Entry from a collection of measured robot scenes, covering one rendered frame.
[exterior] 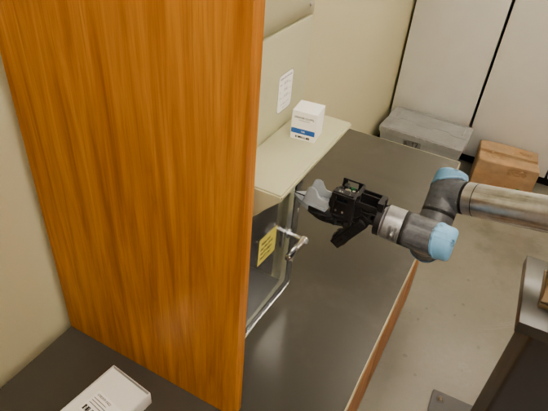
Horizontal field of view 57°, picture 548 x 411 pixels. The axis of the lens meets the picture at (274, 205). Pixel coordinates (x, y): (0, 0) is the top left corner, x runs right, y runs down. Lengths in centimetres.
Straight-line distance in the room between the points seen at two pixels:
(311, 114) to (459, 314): 210
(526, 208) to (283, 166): 51
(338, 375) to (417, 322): 151
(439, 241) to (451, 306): 187
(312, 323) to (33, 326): 70
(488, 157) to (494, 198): 265
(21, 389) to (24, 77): 71
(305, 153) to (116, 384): 67
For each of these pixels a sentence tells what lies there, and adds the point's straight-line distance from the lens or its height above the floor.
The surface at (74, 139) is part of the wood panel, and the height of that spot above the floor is 153.
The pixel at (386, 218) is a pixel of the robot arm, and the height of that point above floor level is 136.
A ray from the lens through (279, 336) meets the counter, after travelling 135.
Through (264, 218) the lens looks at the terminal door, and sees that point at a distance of 107.
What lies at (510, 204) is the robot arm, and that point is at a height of 141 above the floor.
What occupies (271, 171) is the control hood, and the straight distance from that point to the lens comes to 88.
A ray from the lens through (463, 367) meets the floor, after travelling 268.
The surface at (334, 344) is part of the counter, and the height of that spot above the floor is 94.
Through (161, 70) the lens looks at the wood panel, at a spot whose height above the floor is 171.
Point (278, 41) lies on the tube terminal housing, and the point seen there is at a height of 170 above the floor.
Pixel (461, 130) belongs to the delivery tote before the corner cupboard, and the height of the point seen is 33.
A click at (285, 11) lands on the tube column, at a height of 174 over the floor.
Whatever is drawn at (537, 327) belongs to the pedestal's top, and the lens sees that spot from 161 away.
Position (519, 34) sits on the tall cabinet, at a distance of 384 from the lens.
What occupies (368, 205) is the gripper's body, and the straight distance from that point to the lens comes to 108.
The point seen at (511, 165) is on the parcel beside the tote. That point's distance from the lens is 377.
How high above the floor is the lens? 199
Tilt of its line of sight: 37 degrees down
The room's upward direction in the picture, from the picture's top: 5 degrees clockwise
